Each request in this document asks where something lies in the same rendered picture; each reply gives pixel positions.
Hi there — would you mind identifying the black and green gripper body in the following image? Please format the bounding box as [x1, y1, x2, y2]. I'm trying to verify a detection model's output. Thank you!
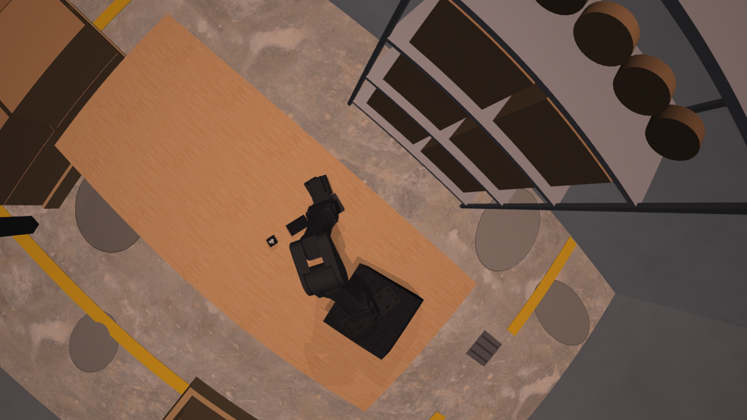
[332, 193, 345, 214]

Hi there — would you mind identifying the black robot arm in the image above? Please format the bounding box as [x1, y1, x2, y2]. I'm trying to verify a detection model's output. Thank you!
[289, 175, 401, 338]

